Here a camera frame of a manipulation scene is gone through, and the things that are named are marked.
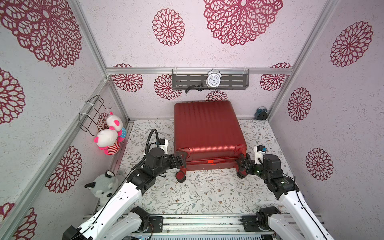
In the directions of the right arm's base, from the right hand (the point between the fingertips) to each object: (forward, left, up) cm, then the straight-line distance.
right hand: (243, 159), depth 79 cm
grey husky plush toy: (-18, +66, +5) cm, 69 cm away
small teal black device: (+48, -25, -11) cm, 55 cm away
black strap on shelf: (+40, +23, +18) cm, 50 cm away
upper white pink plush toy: (+21, +76, +5) cm, 79 cm away
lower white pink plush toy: (+8, +75, +5) cm, 76 cm away
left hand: (-2, +33, +5) cm, 34 cm away
